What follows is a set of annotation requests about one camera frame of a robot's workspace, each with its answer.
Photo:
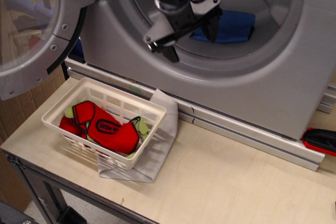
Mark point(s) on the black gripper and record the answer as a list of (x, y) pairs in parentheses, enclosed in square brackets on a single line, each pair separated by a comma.
[(174, 22)]

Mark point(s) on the blue cloth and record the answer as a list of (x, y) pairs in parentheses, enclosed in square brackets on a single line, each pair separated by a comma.
[(235, 27)]

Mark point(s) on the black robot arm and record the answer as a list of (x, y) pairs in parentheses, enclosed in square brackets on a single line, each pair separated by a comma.
[(178, 18)]

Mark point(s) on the grey toy washing machine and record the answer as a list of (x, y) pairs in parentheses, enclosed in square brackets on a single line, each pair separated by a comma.
[(274, 80)]

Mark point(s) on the white plastic laundry basket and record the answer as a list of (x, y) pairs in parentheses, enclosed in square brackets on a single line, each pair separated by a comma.
[(109, 123)]

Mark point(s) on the round transparent machine door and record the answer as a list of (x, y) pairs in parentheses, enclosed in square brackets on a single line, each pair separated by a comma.
[(36, 37)]

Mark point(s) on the grey folded cloth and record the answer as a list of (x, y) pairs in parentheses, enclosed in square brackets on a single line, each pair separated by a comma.
[(149, 164)]

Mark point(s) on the red little tikes garment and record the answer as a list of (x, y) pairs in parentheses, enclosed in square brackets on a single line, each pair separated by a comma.
[(110, 129)]

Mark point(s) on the red and black tool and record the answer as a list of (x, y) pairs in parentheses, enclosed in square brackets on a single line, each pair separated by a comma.
[(319, 140)]

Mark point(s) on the aluminium extrusion rail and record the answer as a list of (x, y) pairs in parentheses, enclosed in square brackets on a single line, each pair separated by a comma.
[(281, 146)]

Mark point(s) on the metal table frame leg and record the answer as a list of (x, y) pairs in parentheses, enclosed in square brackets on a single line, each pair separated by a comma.
[(47, 197)]

